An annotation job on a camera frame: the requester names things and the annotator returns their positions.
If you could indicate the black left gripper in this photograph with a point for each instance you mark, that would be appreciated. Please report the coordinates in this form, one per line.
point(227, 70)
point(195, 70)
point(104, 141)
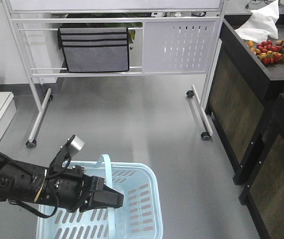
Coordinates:
point(79, 194)

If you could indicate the light blue plastic basket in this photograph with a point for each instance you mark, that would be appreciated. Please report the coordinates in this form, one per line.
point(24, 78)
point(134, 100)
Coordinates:
point(140, 216)

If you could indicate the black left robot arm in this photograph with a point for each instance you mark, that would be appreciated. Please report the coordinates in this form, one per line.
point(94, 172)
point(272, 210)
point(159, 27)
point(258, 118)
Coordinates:
point(21, 183)

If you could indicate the grey fabric storage bag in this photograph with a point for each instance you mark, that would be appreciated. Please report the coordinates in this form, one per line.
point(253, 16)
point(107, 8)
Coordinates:
point(95, 50)

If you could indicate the white rolling whiteboard stand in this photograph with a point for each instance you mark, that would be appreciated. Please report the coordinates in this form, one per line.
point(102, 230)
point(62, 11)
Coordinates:
point(165, 37)

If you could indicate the black wooden display counter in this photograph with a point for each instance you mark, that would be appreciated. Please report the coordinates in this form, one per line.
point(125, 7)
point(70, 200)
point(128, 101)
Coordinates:
point(246, 102)

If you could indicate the red orange fake fruits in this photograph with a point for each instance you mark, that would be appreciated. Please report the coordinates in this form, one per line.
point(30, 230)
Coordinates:
point(267, 52)

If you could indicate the white plastic bag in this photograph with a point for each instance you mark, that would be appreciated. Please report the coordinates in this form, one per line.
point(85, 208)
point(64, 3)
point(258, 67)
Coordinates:
point(261, 24)

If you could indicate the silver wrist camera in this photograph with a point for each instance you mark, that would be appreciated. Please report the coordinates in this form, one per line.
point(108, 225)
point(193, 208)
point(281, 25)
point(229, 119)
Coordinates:
point(73, 145)

